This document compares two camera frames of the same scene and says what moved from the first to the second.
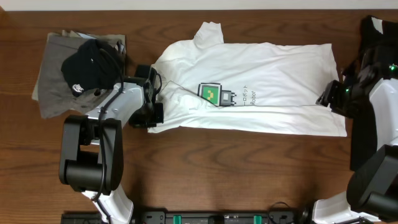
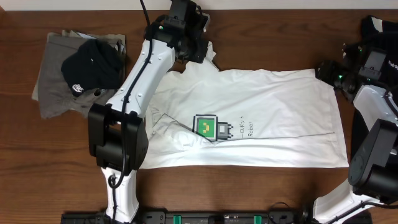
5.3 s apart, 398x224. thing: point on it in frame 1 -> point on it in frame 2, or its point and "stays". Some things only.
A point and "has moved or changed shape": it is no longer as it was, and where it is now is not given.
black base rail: x=188 y=217 stays
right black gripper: x=329 y=95 -> x=326 y=68
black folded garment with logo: x=97 y=65 stays
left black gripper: x=138 y=122 -> x=201 y=43
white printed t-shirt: x=214 y=87 has moved or changed shape
